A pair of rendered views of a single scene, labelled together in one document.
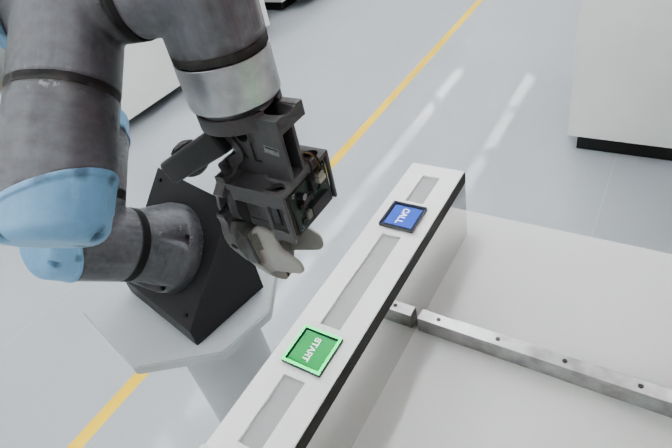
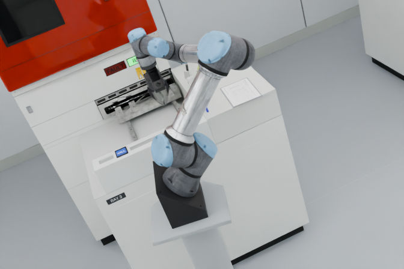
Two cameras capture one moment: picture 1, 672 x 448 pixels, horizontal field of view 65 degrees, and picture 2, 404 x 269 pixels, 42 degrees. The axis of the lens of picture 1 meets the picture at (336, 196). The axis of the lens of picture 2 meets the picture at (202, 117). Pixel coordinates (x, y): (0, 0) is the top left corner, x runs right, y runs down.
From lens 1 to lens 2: 249 cm
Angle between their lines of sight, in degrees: 100
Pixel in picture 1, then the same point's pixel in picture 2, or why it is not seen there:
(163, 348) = (210, 187)
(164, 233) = not seen: hidden behind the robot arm
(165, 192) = (163, 189)
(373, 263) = (142, 144)
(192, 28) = not seen: hidden behind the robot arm
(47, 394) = not seen: outside the picture
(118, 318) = (218, 207)
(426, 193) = (107, 158)
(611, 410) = (139, 134)
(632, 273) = (95, 154)
